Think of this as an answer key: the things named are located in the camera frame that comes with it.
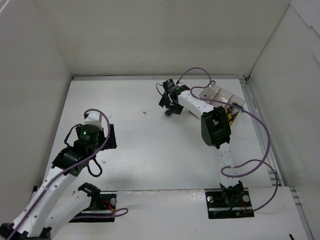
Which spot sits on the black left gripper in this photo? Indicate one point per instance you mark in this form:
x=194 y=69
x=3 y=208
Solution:
x=110 y=137

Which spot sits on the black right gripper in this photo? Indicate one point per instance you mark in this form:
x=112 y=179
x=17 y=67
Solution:
x=170 y=102

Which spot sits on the stubby green screwdriver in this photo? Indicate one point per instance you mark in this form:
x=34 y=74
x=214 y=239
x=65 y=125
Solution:
x=168 y=113

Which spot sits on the large silver ratchet wrench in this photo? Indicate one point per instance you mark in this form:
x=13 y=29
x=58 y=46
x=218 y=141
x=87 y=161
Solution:
x=208 y=88

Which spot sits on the yellow pliers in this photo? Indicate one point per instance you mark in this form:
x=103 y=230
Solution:
x=230 y=115

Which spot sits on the green handled cutters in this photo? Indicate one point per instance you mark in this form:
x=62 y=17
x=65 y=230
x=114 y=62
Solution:
x=236 y=106

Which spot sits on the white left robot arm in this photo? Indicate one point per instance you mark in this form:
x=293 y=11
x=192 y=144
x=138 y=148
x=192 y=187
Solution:
x=40 y=220

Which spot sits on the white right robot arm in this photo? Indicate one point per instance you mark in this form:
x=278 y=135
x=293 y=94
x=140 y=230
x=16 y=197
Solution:
x=215 y=132

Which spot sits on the clear bin left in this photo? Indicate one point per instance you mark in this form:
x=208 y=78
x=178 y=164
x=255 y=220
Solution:
x=202 y=102

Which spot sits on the clear bin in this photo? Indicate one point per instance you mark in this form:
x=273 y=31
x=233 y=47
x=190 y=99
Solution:
x=223 y=96
x=202 y=102
x=238 y=100

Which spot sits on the clear bin middle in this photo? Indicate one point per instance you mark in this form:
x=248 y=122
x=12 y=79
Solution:
x=223 y=96

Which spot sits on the clear bin right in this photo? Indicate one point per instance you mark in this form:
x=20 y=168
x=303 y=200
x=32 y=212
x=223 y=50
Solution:
x=238 y=100

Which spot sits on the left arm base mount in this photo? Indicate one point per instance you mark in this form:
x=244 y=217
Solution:
x=98 y=210

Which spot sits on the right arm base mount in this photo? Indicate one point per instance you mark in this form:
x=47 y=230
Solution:
x=218 y=209

